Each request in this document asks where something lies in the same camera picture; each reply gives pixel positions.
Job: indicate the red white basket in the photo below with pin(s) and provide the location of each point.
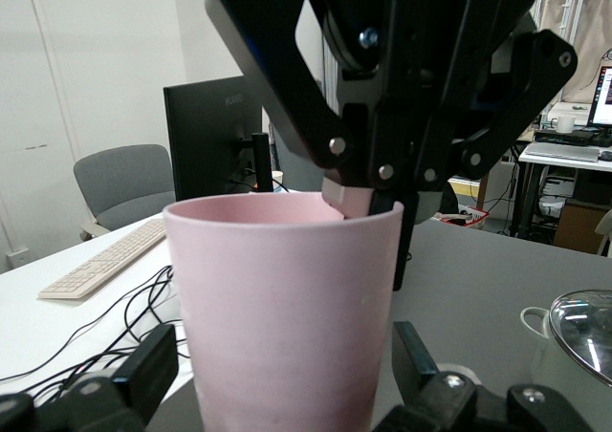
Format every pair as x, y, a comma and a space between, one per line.
473, 218

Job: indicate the pink plastic cup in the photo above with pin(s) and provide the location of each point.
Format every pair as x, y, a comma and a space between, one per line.
287, 331

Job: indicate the lit computer monitor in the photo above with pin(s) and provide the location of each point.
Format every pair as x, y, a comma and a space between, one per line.
603, 92

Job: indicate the brown cardboard box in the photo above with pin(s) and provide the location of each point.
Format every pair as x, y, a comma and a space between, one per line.
583, 226

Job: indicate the grey office chair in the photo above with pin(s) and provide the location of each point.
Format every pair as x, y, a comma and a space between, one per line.
124, 183

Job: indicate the black computer monitor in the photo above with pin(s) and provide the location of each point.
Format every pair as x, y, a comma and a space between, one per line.
205, 140

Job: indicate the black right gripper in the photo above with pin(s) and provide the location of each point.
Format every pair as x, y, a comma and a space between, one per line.
354, 21

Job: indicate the beige curtain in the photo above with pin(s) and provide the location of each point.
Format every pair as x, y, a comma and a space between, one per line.
590, 35

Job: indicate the white mug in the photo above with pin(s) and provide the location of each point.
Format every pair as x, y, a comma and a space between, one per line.
564, 125

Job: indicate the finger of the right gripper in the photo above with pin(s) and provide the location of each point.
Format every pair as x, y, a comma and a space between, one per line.
535, 92

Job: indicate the black flat device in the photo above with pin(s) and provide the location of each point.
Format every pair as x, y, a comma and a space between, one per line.
564, 138

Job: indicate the white cooking pot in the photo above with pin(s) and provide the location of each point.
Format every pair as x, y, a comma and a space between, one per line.
559, 384

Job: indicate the white paper cup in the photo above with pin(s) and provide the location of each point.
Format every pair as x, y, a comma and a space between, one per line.
277, 183

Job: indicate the silver flat keyboard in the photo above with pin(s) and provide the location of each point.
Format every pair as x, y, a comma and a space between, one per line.
559, 151

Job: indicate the white desk black legs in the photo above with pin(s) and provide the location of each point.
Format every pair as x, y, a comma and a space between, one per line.
564, 164

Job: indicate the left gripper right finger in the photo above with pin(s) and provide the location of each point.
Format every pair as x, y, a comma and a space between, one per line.
454, 408

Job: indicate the glass pot lid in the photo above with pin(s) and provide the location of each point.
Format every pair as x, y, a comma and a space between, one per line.
588, 327

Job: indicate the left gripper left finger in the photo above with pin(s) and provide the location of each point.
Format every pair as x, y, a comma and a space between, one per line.
95, 403

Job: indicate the white keyboard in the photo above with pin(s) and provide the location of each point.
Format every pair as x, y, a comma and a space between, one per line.
100, 265

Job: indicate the black monitor pole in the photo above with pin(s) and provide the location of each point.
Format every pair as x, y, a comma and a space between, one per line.
262, 164

